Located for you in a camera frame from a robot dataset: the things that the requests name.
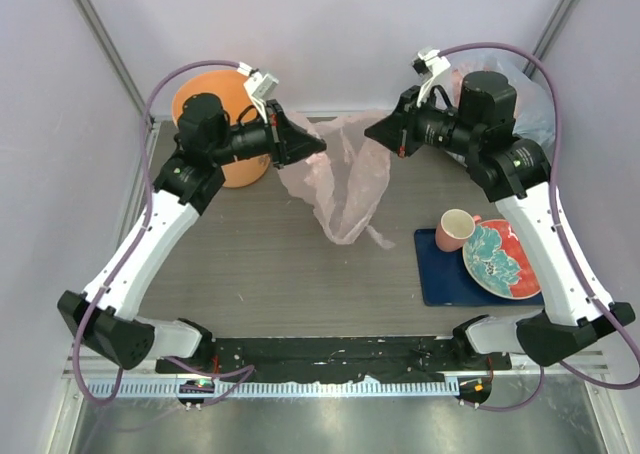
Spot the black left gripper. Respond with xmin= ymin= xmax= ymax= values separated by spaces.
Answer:
xmin=210 ymin=100 xmax=326 ymax=170

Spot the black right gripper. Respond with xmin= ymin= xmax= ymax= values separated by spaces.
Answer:
xmin=365 ymin=85 xmax=480 ymax=159

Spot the pink translucent trash bag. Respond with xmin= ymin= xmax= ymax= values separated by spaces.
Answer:
xmin=279 ymin=109 xmax=395 ymax=249

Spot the orange plastic trash bin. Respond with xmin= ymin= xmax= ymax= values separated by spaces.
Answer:
xmin=171 ymin=70 xmax=270 ymax=189

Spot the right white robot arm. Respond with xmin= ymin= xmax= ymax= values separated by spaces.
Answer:
xmin=365 ymin=71 xmax=636 ymax=369

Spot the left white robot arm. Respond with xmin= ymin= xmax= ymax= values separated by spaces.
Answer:
xmin=57 ymin=93 xmax=326 ymax=373

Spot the blue bag of pink bags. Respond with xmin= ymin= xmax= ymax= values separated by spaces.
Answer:
xmin=443 ymin=50 xmax=555 ymax=151

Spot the pink ceramic mug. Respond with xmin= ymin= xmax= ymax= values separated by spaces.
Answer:
xmin=435 ymin=209 xmax=482 ymax=252

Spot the dark blue tray mat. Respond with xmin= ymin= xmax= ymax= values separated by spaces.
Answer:
xmin=414 ymin=228 xmax=543 ymax=307

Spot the floral ceramic plate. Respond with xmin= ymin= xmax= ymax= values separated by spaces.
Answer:
xmin=462 ymin=219 xmax=541 ymax=301

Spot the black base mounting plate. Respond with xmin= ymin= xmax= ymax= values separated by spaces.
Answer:
xmin=182 ymin=336 xmax=512 ymax=384

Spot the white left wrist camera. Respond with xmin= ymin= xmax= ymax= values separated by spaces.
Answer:
xmin=237 ymin=62 xmax=279 ymax=121

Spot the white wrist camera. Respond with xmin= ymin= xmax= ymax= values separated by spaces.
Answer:
xmin=237 ymin=62 xmax=279 ymax=121
xmin=412 ymin=47 xmax=451 ymax=107

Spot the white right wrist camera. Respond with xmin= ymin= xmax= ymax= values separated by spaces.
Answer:
xmin=412 ymin=47 xmax=451 ymax=107

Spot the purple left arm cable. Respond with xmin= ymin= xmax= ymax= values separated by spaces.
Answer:
xmin=72 ymin=59 xmax=256 ymax=404

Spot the perforated aluminium rail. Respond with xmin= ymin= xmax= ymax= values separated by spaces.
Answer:
xmin=84 ymin=377 xmax=461 ymax=399

